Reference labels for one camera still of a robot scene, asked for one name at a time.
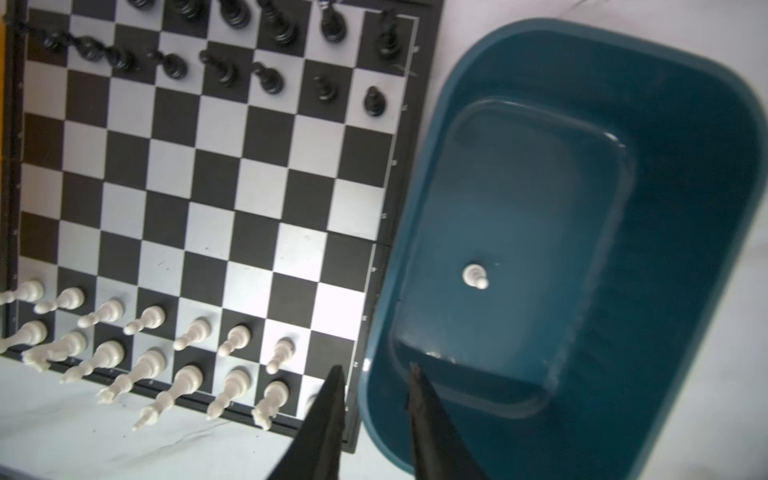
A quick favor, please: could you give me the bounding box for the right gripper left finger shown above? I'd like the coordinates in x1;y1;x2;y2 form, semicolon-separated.
268;365;346;480

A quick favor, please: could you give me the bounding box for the black bishop piece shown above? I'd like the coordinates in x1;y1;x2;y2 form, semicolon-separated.
257;0;298;46

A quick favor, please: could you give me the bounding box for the black pawn h7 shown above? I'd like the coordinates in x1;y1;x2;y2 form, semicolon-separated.
363;86;387;117

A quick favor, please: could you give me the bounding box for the black pawn f7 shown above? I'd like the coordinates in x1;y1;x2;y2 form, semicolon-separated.
252;61;284;95

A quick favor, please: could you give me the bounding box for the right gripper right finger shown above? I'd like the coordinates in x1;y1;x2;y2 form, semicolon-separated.
407;363;487;479

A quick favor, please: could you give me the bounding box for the black white chessboard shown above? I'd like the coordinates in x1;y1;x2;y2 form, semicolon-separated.
1;1;442;452

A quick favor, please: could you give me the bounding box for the dark teal plastic tray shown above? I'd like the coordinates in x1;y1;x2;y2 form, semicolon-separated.
359;18;767;479

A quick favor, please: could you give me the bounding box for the black king piece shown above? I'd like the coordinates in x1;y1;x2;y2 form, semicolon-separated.
219;0;251;29

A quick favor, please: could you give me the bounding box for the black rook piece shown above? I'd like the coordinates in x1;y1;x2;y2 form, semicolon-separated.
375;9;401;60

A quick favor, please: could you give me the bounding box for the black pawn e7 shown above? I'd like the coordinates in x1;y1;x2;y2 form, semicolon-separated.
198;50;238;86

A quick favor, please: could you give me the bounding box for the black pawn g7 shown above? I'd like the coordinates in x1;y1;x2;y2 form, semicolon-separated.
313;75;337;103

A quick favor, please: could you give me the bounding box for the black knight piece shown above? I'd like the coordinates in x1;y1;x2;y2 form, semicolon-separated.
318;0;347;43

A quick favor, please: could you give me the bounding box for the white pawn in tray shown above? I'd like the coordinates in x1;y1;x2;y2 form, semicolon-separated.
462;264;489;290

